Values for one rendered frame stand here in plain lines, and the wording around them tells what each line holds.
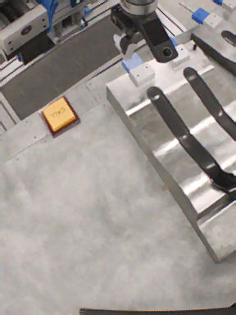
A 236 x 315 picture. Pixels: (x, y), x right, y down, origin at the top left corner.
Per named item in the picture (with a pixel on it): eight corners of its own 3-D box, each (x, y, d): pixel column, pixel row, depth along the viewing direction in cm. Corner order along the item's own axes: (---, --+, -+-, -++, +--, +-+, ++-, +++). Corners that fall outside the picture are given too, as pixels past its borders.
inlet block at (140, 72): (107, 52, 132) (107, 43, 127) (124, 43, 133) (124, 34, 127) (137, 90, 129) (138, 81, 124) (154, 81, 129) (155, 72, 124)
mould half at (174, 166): (106, 98, 135) (105, 76, 122) (188, 54, 139) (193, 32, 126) (215, 263, 123) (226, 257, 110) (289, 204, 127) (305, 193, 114)
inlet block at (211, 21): (174, 11, 140) (175, 2, 135) (183, 2, 141) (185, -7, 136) (211, 37, 138) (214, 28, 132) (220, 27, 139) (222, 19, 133)
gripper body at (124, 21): (138, 8, 110) (140, -19, 99) (161, 34, 108) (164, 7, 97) (109, 22, 109) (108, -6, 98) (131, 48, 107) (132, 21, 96)
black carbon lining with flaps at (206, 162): (141, 94, 128) (142, 79, 119) (193, 66, 130) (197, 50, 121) (222, 216, 119) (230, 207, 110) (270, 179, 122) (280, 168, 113)
